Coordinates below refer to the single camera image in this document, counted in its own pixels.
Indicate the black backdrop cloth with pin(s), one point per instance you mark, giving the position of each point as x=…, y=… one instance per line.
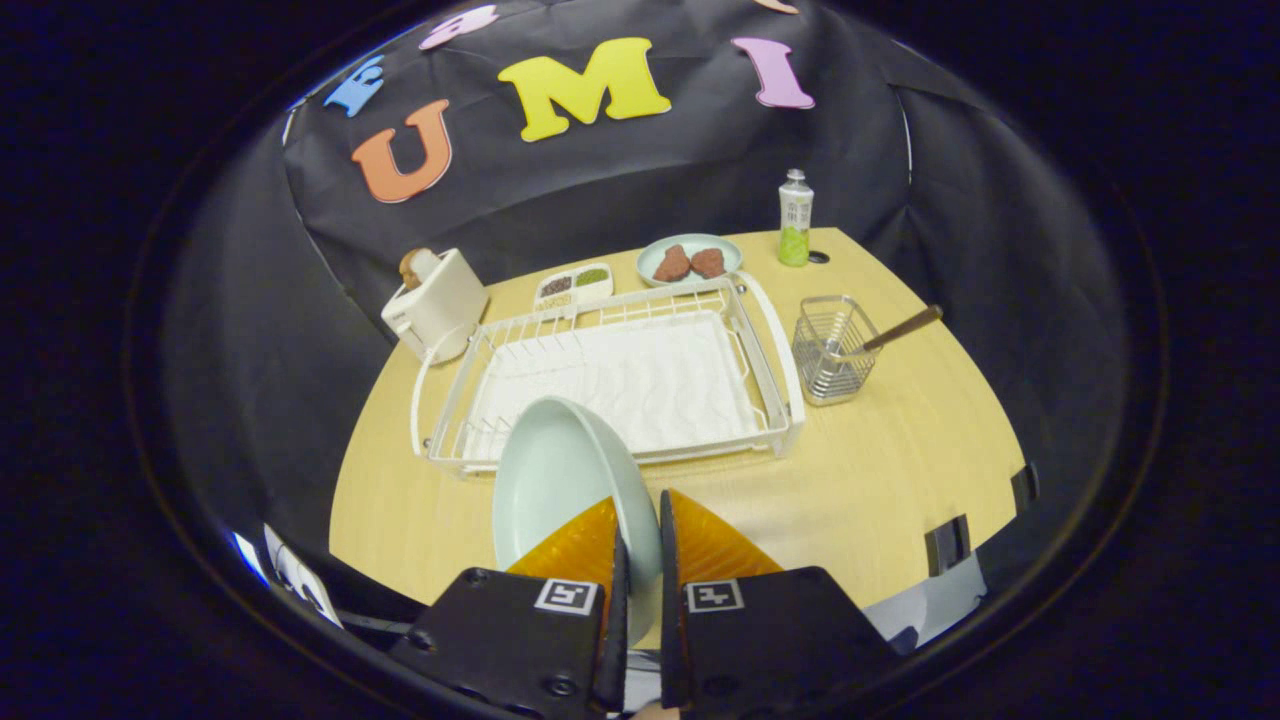
x=600, y=190

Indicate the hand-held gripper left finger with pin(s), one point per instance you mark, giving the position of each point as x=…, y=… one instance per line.
x=617, y=640

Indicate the white printed sheet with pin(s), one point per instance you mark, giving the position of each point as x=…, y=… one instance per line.
x=295, y=580

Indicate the brown bread slice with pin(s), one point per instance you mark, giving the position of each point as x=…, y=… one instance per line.
x=412, y=268

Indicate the brown meat piece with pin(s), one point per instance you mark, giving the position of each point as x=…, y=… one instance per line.
x=672, y=265
x=708, y=263

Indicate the pale green serving dish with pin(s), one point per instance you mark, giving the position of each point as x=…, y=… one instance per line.
x=733, y=262

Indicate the green drink bottle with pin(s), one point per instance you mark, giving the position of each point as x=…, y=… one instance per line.
x=795, y=240

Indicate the white divided condiment dish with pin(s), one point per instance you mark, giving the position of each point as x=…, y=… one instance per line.
x=572, y=297

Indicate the white toaster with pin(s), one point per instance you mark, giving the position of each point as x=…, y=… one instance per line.
x=440, y=305

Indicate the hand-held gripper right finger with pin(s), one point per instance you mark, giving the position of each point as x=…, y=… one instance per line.
x=669, y=640

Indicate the pale green plate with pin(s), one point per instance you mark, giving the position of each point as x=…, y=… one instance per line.
x=560, y=480

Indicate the black table clamp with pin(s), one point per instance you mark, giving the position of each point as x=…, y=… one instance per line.
x=1025, y=490
x=947, y=545

